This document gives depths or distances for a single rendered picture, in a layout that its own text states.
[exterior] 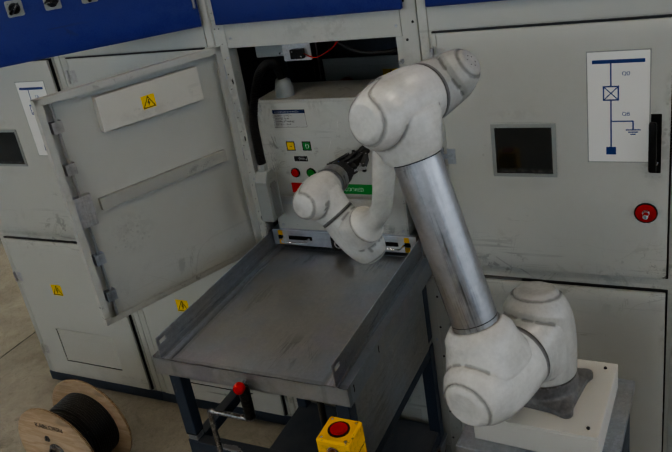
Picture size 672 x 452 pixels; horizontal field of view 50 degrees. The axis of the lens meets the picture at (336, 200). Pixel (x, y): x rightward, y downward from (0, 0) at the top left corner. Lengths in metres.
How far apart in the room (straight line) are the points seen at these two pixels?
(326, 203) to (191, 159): 0.67
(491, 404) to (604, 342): 0.91
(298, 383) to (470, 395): 0.56
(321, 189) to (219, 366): 0.56
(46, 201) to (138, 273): 0.89
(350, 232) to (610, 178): 0.73
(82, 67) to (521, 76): 1.57
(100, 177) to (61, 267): 1.12
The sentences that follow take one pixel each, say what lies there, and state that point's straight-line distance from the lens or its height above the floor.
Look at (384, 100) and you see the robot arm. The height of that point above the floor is 1.60.
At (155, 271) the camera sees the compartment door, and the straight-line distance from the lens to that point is 2.46.
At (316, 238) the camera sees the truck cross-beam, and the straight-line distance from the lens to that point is 2.48.
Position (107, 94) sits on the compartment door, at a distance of 2.24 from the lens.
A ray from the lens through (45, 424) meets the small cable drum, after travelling 3.02.
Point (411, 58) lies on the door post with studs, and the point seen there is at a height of 1.51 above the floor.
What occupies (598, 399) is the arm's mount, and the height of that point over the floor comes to 0.82.
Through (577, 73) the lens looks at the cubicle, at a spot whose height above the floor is 1.45.
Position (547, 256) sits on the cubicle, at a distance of 2.23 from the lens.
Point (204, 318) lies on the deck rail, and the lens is 2.26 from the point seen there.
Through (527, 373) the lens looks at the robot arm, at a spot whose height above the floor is 1.01.
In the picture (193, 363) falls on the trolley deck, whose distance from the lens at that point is 2.08.
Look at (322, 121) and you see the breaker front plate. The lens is 2.30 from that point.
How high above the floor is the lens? 1.97
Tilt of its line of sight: 23 degrees down
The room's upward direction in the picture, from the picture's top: 10 degrees counter-clockwise
